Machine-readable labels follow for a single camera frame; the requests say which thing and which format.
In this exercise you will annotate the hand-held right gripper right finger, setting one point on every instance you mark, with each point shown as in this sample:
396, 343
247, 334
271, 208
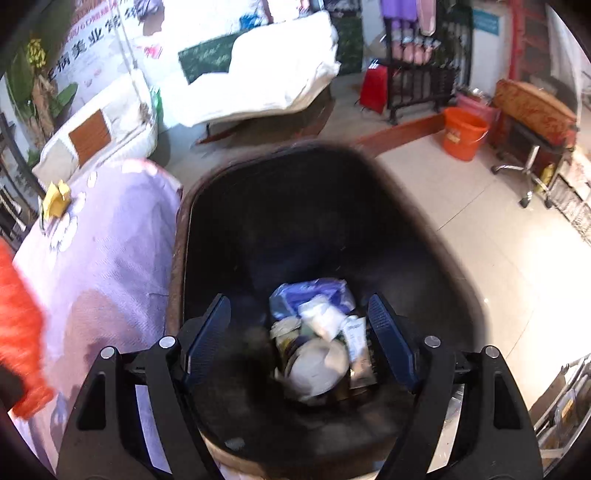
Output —
392, 341

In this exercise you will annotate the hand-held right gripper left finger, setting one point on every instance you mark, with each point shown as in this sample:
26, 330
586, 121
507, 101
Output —
207, 341

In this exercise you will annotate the white labelled packet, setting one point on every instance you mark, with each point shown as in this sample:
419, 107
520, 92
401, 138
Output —
355, 337

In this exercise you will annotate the dark foil packet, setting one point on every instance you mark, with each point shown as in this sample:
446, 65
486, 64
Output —
362, 374

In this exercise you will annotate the white plastic bag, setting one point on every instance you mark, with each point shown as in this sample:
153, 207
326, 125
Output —
323, 318

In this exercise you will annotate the blue plastic bag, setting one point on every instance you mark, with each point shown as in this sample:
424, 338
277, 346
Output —
295, 293

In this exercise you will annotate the black trash bin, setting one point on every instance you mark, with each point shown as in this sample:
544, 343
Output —
300, 221

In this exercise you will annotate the orange mesh bag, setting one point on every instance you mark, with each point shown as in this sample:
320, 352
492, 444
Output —
23, 332

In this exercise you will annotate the yellow crumpled wrapper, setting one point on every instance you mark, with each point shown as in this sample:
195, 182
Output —
56, 198

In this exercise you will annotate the orange plastic bucket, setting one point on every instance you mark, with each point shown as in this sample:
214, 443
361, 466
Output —
464, 136

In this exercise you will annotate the yellow bottle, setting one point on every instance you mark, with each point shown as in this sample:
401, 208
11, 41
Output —
546, 177

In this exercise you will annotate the white storage shelf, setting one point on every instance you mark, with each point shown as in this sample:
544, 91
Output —
572, 198

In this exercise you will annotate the white padded bed brown patch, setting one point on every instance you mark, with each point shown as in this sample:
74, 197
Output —
115, 124

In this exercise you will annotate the pink plastic basin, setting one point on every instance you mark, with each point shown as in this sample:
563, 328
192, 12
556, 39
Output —
480, 106

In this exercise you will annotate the red paper bag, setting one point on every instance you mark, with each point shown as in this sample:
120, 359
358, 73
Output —
374, 87

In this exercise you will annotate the black metal clothes rack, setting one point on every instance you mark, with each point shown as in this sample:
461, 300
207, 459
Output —
415, 87

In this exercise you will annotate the white covered recliner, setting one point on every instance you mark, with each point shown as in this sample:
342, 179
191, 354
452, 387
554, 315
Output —
258, 69

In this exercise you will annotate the green turf panel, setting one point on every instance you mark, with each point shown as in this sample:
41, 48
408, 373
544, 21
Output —
205, 57

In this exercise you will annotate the artificial green plant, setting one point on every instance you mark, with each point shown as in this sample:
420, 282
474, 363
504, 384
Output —
41, 87

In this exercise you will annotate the pink hanging cloth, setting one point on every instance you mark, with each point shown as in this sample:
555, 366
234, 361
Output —
427, 16

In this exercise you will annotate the purple hanging cloth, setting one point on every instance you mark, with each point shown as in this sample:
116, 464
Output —
399, 9

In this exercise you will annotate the white wall poster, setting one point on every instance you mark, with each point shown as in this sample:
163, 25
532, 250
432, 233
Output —
99, 50

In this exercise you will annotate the red metal frame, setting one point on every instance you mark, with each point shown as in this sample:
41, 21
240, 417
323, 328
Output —
526, 37

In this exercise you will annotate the blue wall sign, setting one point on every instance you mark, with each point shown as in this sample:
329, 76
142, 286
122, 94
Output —
487, 21

